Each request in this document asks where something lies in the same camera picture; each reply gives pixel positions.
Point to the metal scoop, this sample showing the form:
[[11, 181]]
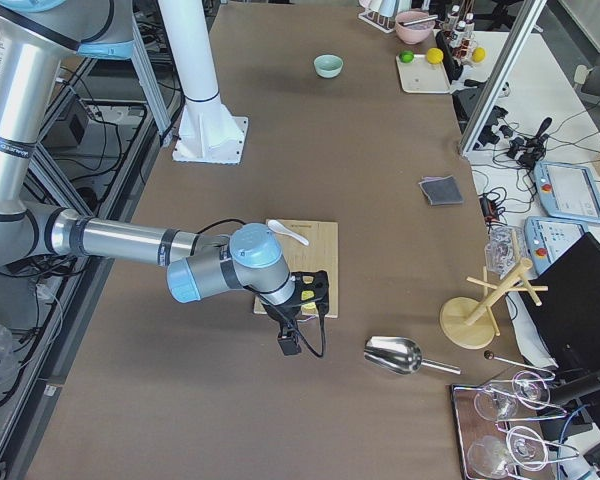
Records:
[[401, 355]]

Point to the clear plastic box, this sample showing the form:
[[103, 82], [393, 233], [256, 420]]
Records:
[[506, 246]]

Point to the grey folded cloth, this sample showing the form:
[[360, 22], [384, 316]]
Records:
[[441, 191]]

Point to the aluminium frame post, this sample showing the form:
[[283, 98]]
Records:
[[517, 37]]

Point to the wine glass rack tray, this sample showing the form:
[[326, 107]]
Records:
[[497, 427]]

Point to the black monitor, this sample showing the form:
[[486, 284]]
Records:
[[568, 320]]

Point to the cream plastic tray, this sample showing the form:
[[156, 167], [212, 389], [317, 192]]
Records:
[[421, 77]]

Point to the light green ceramic bowl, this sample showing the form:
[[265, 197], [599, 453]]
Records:
[[328, 66]]

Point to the yellow lemon behind bar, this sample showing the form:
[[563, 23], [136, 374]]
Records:
[[478, 55]]

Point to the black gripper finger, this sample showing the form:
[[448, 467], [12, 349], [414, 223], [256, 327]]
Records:
[[288, 343]]

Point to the teach pendant far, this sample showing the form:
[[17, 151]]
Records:
[[567, 191]]

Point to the wooden mug tree stand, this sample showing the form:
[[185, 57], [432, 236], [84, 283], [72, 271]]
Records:
[[471, 323]]

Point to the pink bowl with ice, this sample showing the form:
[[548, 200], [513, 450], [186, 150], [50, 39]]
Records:
[[413, 34]]

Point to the metal tongs on bowl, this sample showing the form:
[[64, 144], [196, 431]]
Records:
[[417, 21]]

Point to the teach pendant near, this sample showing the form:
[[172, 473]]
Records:
[[549, 238]]

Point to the bamboo cutting board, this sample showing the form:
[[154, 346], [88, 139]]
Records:
[[320, 254]]

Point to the teach pendant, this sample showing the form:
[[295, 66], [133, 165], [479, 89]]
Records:
[[549, 238], [567, 191]]

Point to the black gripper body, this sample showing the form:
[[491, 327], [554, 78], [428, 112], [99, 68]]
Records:
[[283, 318]]

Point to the green lime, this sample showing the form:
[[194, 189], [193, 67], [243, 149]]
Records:
[[406, 56]]

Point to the copper wire bottle rack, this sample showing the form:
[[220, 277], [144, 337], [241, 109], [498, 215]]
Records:
[[458, 33]]

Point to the white pedestal column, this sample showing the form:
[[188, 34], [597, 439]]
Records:
[[208, 132]]

